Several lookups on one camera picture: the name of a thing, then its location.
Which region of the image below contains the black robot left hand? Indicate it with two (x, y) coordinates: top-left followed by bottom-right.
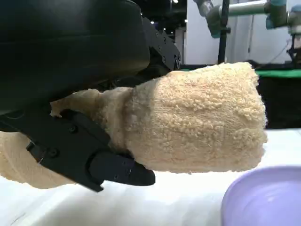
(0, 0), (182, 193)

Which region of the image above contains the beige towel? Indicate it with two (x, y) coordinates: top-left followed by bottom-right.
(0, 61), (269, 190)

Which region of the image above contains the black stand pole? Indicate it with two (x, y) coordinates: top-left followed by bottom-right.
(216, 0), (232, 65)

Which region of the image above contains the green cloth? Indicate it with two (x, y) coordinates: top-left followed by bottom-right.
(182, 67), (301, 79)

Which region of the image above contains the lilac plate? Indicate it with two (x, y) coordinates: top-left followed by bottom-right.
(221, 165), (301, 226)

